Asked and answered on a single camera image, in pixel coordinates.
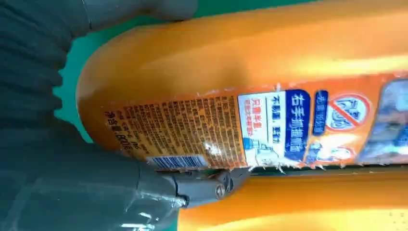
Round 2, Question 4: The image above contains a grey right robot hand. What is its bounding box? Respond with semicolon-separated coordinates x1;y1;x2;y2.
0;0;253;231

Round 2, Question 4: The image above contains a ribbed grey right arm sleeve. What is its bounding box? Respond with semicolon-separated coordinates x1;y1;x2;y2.
0;0;76;130

